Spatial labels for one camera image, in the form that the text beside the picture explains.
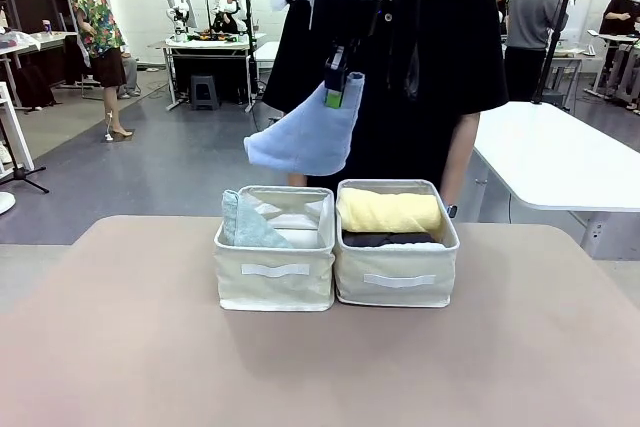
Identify black camera stand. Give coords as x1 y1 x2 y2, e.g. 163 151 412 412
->
241 0 260 113

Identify person in grey shirt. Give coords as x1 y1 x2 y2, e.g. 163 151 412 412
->
502 0 571 103

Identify person in black shirt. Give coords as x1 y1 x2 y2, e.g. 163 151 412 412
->
262 0 510 193

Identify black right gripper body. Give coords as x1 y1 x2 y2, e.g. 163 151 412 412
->
327 0 390 48

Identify person's left forearm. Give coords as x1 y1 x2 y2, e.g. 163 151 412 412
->
442 111 482 208

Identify dark towel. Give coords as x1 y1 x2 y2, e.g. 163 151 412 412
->
342 230 441 248

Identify seated person in black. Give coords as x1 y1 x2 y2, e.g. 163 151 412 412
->
597 0 640 113

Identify person in grey trousers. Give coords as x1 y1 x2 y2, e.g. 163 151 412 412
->
117 54 143 100

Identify woman in floral shirt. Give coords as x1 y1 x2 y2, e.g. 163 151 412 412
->
62 0 135 138

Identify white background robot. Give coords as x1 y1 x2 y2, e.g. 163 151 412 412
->
212 0 250 37
162 0 192 42

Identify white shelf frame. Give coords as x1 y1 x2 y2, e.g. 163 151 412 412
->
0 81 35 173

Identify grey plastic stool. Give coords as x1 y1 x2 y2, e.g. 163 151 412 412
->
189 74 221 112

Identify yellow rolled towel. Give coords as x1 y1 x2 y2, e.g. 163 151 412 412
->
335 188 444 234

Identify mint green towel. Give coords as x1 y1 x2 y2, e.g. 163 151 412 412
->
221 189 294 249

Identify cream fabric box, white towels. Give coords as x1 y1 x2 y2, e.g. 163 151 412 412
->
213 184 337 312

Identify black stand pole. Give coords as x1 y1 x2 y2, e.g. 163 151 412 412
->
530 0 576 106

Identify light blue towel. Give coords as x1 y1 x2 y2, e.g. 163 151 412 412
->
243 71 365 177

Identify white table with robots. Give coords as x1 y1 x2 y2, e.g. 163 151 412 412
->
160 38 257 113

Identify cream fabric box, rolled towels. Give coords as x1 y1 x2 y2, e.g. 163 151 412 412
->
333 178 461 309

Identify white folded towel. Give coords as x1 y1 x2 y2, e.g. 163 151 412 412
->
264 213 321 249

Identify black tripod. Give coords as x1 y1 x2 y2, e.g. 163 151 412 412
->
0 116 50 194

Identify large white table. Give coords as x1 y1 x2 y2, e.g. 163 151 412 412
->
472 100 640 261

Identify white cluttered table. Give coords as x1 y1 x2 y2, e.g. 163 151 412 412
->
0 30 79 108

